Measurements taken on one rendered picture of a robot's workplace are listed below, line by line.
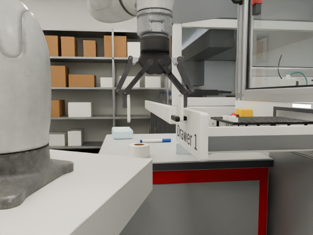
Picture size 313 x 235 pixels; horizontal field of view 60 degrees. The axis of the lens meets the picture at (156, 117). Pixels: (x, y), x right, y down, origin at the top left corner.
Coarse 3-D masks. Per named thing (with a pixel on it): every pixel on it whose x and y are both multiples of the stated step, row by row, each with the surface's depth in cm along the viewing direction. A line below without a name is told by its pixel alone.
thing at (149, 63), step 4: (148, 64) 67; (144, 68) 67; (148, 68) 67; (140, 72) 67; (144, 72) 67; (136, 76) 68; (140, 76) 68; (132, 80) 68; (136, 80) 68; (132, 84) 68; (128, 88) 68; (124, 92) 67; (128, 92) 68
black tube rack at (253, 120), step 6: (240, 120) 73; (246, 120) 73; (252, 120) 72; (258, 120) 72; (264, 120) 72; (270, 120) 72; (276, 120) 72; (282, 120) 73; (288, 120) 72; (294, 120) 72; (300, 120) 72; (306, 120) 72; (216, 126) 84; (222, 126) 84
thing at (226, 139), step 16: (208, 128) 62; (224, 128) 63; (240, 128) 63; (256, 128) 64; (272, 128) 64; (288, 128) 64; (304, 128) 65; (208, 144) 62; (224, 144) 63; (240, 144) 63; (256, 144) 64; (272, 144) 64; (288, 144) 65; (304, 144) 65
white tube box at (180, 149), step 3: (177, 144) 96; (177, 147) 96; (180, 147) 96; (183, 147) 96; (177, 150) 96; (180, 150) 96; (183, 150) 96; (186, 150) 96; (177, 153) 96; (180, 153) 96; (183, 153) 96; (186, 153) 96; (189, 153) 96; (210, 153) 95
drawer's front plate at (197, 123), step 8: (176, 112) 88; (184, 112) 76; (192, 112) 67; (200, 112) 62; (192, 120) 67; (200, 120) 60; (208, 120) 60; (176, 128) 88; (184, 128) 76; (192, 128) 67; (200, 128) 60; (176, 136) 88; (192, 136) 67; (200, 136) 60; (184, 144) 76; (192, 144) 67; (200, 144) 60; (192, 152) 67; (200, 152) 60; (200, 160) 61
